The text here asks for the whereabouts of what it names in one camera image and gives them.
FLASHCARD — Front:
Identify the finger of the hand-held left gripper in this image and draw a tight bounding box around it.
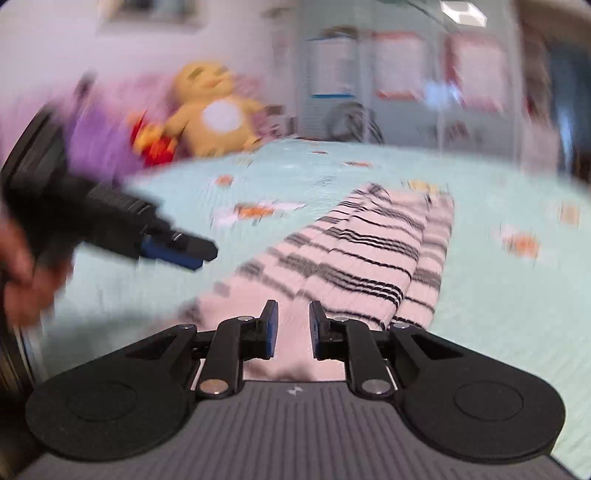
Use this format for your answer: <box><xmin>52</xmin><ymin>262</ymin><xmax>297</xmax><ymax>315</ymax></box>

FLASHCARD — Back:
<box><xmin>140</xmin><ymin>228</ymin><xmax>219</xmax><ymax>273</ymax></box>

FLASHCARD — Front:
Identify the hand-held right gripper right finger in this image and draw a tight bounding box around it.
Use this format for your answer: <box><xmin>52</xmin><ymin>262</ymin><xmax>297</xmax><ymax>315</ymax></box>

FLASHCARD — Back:
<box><xmin>309</xmin><ymin>300</ymin><xmax>467</xmax><ymax>398</ymax></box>

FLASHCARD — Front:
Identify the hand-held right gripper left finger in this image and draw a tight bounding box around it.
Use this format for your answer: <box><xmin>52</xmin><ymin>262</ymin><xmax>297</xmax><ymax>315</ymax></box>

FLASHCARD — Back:
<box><xmin>115</xmin><ymin>299</ymin><xmax>280</xmax><ymax>400</ymax></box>

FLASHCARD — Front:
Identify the white black striped knit sweater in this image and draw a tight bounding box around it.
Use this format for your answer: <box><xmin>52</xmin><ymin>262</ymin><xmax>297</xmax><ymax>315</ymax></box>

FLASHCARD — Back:
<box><xmin>178</xmin><ymin>182</ymin><xmax>457</xmax><ymax>381</ymax></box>

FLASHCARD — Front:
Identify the person's left hand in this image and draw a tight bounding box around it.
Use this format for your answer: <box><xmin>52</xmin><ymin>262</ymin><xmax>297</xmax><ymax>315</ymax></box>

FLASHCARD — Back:
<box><xmin>0</xmin><ymin>215</ymin><xmax>75</xmax><ymax>329</ymax></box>

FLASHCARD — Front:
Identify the red plush toy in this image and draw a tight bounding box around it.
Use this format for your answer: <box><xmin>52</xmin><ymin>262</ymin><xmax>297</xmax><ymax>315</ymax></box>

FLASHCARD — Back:
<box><xmin>129</xmin><ymin>111</ymin><xmax>178</xmax><ymax>168</ymax></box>

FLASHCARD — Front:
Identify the yellow plush toy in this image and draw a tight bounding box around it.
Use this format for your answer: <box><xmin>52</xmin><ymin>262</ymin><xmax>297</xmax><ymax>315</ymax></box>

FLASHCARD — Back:
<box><xmin>164</xmin><ymin>62</ymin><xmax>269</xmax><ymax>158</ymax></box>

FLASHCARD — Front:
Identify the bee-print quilted bedspread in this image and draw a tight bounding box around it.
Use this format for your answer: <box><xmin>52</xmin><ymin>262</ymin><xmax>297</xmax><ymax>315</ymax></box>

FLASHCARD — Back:
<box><xmin>44</xmin><ymin>138</ymin><xmax>591</xmax><ymax>480</ymax></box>

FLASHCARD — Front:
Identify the framed picture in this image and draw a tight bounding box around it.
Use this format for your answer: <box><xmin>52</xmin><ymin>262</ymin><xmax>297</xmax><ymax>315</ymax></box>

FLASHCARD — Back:
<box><xmin>97</xmin><ymin>0</ymin><xmax>204</xmax><ymax>33</ymax></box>

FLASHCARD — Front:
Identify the blue-framed poster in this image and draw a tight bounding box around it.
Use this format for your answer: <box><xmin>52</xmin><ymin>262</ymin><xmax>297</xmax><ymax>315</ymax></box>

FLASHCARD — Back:
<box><xmin>307</xmin><ymin>34</ymin><xmax>358</xmax><ymax>100</ymax></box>

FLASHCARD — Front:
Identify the wardrobe with sliding doors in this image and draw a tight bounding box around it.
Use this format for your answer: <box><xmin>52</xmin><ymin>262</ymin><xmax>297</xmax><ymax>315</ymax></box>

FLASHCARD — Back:
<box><xmin>295</xmin><ymin>0</ymin><xmax>591</xmax><ymax>160</ymax></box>

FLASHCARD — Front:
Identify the orange-framed poster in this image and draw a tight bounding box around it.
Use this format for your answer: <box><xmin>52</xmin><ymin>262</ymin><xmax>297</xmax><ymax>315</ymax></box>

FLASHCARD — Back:
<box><xmin>373</xmin><ymin>31</ymin><xmax>430</xmax><ymax>101</ymax></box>

